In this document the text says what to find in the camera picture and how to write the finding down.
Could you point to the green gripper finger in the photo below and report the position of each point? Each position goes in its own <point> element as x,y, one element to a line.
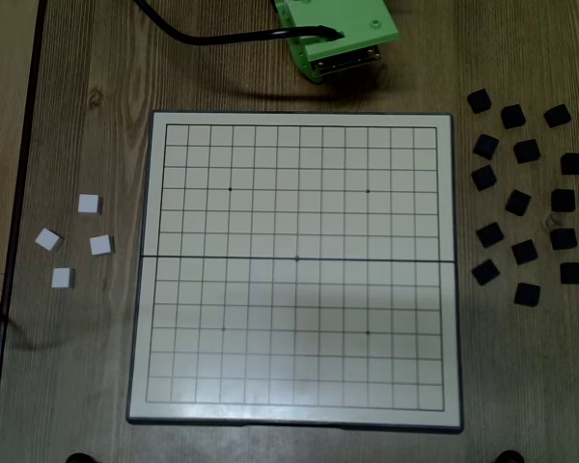
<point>305,65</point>

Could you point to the white cube stone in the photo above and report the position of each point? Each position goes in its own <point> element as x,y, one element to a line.
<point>62,278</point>
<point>89,203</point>
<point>47,238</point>
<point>100,244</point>

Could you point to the white folding go board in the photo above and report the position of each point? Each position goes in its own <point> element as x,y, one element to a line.
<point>294,217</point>

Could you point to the black cube stone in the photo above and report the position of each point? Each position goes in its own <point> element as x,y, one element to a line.
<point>485,272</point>
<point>513,116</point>
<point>489,235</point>
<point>571,273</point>
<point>527,151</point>
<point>563,200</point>
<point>518,202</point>
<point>485,146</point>
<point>524,252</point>
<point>573,163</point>
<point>478,100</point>
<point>563,238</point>
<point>483,177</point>
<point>557,116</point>
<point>527,293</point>

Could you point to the black round stand foot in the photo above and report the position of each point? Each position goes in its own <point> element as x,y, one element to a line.
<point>79,458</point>
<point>509,457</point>

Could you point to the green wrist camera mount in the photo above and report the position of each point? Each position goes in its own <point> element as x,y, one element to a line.
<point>338,19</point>

